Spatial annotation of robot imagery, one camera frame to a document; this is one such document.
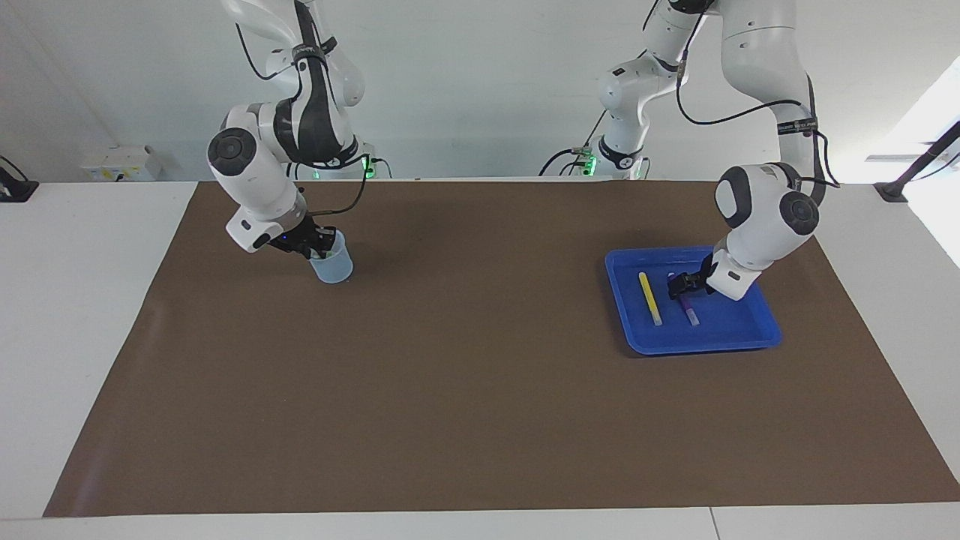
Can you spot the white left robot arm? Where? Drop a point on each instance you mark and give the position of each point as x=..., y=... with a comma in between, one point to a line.
x=765, y=225

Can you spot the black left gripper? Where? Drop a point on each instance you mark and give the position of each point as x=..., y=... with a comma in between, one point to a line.
x=706, y=274

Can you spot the purple highlighter pen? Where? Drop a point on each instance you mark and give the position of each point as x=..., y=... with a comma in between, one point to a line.
x=690, y=311

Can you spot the small black stand base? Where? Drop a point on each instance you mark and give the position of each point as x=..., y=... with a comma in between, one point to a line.
x=15, y=189

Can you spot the translucent plastic cup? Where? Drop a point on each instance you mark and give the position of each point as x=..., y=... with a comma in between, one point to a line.
x=334, y=271

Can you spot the blue plastic tray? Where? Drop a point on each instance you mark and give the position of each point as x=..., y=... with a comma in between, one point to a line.
x=735, y=322

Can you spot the brown table mat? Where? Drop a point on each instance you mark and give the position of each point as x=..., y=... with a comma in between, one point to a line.
x=480, y=412

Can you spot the white power socket box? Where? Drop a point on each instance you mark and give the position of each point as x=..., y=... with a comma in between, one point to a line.
x=120, y=165

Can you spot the black stand with angled pole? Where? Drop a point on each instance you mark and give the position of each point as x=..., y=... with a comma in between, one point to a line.
x=892, y=191

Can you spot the yellow highlighter pen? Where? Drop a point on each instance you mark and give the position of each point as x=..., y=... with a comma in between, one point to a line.
x=650, y=300

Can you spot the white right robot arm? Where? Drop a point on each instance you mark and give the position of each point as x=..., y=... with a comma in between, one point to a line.
x=255, y=172

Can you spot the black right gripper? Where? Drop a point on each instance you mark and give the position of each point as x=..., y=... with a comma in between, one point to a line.
x=294, y=240

